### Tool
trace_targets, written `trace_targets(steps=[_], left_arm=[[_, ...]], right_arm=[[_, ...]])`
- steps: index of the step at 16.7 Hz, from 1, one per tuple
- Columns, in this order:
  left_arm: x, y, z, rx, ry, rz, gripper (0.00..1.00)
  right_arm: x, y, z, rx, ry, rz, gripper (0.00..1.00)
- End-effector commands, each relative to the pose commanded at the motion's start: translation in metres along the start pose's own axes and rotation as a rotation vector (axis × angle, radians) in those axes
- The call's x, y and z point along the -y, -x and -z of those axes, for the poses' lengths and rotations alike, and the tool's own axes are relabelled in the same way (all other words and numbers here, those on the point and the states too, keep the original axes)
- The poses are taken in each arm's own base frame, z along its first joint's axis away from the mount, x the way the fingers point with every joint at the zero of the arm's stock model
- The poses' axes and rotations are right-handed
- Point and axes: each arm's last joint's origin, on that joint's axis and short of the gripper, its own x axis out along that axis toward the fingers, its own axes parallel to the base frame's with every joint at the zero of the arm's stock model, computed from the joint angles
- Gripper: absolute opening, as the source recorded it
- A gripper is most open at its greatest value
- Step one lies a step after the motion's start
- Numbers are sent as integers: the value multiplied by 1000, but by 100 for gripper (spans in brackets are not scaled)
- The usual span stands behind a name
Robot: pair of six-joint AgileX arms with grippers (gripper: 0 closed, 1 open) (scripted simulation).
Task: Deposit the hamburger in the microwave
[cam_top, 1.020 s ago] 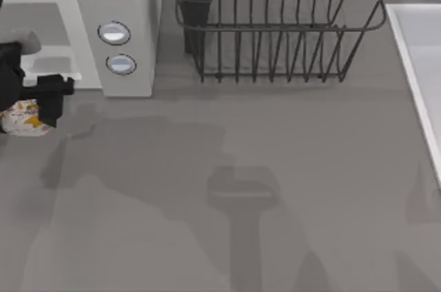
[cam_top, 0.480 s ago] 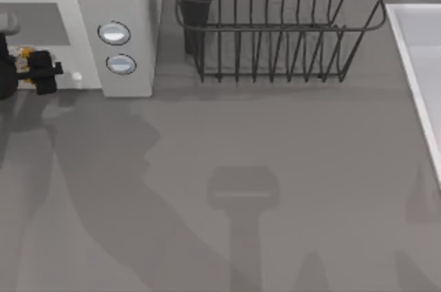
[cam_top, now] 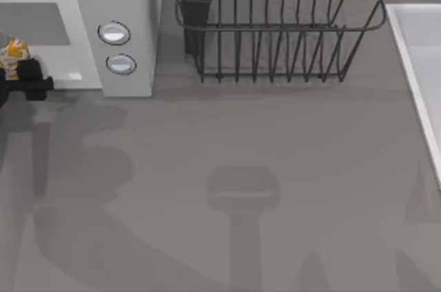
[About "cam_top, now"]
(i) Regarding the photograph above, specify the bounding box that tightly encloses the microwave door with grey window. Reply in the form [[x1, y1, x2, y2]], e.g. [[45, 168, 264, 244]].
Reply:
[[0, 0, 104, 92]]

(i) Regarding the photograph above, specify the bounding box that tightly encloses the white sink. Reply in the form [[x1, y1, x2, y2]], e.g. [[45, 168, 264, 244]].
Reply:
[[383, 3, 441, 194]]

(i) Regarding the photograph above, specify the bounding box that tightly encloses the small round silver microwave knob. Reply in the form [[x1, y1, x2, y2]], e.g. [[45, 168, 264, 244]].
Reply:
[[105, 52, 138, 76]]

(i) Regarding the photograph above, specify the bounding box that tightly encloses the dark wire dish rack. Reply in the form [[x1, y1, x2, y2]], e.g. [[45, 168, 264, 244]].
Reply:
[[174, 0, 387, 85]]

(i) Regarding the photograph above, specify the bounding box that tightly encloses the large round silver microwave knob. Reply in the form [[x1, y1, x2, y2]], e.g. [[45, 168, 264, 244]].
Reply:
[[97, 20, 132, 47]]

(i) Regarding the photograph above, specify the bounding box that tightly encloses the pale microwave oven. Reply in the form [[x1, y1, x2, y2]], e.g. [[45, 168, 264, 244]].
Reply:
[[0, 0, 163, 98]]

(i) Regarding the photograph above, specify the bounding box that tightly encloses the yellow and white packet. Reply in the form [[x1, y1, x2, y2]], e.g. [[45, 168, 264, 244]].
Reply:
[[0, 37, 32, 81]]

